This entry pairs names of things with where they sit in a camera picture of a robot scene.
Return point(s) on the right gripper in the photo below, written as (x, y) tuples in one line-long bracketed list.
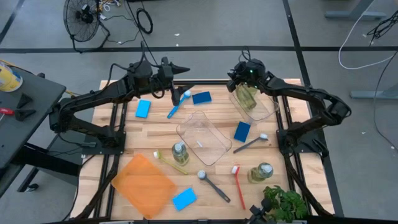
[(239, 74)]

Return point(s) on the blue dish brush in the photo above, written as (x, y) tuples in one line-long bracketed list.
[(178, 104)]

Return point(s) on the orange translucent plastic bin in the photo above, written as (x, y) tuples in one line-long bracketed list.
[(143, 186)]

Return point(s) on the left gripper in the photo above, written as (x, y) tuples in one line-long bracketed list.
[(164, 76)]

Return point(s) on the green dish brush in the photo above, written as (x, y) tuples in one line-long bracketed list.
[(169, 162)]

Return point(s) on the dark grey dish brush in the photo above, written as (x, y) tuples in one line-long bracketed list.
[(250, 143), (214, 185)]

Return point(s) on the black triangular stand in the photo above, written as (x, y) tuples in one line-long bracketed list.
[(25, 114), (23, 101)]

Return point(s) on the clear plastic bin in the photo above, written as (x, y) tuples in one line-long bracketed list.
[(267, 110), (203, 138)]

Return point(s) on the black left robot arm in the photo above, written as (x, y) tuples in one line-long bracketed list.
[(93, 96)]

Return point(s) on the black floor fan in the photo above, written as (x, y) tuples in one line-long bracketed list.
[(81, 20)]

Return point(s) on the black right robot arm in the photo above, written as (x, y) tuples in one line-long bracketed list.
[(311, 96)]

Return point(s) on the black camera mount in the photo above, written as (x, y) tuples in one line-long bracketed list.
[(258, 213)]

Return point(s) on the green artificial plant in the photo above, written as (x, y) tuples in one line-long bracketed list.
[(284, 203)]

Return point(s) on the red dish brush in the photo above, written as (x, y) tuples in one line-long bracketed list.
[(238, 189)]

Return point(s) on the blue scrub sponge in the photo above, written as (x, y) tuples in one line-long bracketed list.
[(184, 199), (242, 131), (143, 108), (201, 97)]

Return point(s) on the dark grey side table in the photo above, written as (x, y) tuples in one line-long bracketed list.
[(28, 118)]

